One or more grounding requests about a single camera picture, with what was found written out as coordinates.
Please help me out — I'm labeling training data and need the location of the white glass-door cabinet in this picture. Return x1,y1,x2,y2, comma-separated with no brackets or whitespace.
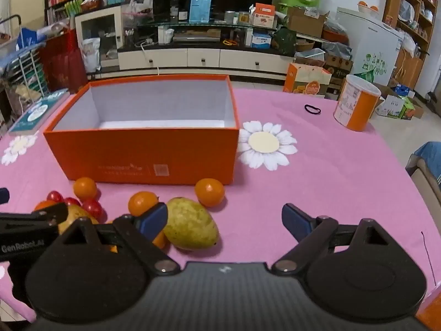
75,5,123,73

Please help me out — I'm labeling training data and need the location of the dark green bag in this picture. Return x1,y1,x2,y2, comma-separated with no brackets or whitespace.
272,28,297,56

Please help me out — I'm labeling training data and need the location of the wooden shelf unit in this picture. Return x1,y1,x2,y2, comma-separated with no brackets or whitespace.
382,0,441,90

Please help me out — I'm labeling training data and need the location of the blue sign card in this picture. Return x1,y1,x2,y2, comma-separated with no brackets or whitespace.
189,0,212,23

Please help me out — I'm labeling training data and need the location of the silver media player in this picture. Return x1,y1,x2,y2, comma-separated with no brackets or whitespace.
172,29,221,42

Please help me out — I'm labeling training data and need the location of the red paper gift bag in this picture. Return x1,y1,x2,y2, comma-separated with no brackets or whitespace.
38,29,88,94

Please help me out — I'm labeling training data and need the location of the white power strip cable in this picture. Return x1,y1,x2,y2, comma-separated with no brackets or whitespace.
136,38,161,76

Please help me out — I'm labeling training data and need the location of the white television stand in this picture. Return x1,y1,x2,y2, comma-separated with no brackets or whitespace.
117,21,300,80

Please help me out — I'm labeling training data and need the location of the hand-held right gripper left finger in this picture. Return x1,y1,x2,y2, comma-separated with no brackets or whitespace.
60,203,181,276

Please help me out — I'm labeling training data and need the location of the teal book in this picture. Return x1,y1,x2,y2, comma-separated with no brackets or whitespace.
9,89,69,136

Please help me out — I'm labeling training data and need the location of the white bowl with oranges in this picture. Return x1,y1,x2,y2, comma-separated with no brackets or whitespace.
356,1,380,14

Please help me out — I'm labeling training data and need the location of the green and white carton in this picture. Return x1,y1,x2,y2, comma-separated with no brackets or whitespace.
374,84,424,119

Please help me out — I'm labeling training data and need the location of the orange cardboard box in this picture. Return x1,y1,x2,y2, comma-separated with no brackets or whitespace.
43,75,241,186

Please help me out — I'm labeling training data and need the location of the blue bag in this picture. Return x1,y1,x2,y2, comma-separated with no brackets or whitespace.
19,26,47,47

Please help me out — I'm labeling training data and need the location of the yellow mango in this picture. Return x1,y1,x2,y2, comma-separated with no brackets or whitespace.
57,204,100,236

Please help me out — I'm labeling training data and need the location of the white plastic sack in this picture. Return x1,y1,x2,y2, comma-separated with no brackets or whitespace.
81,37,101,73

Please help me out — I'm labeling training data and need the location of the orange printed gift bag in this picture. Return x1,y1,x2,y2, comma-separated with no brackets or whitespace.
283,63,332,97

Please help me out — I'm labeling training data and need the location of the orange and white canister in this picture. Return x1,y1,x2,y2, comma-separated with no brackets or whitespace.
333,74,381,132

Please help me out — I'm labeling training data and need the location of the brown cardboard box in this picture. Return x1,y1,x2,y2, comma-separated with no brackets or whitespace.
286,7,329,38

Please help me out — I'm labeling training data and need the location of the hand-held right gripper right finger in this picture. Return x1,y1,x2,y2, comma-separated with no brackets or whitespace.
271,203,400,276

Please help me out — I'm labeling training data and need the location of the orange and white carton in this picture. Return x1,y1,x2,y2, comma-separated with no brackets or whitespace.
250,3,276,28

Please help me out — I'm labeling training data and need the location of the white wire rack cart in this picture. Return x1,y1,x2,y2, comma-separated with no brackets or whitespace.
0,41,52,118

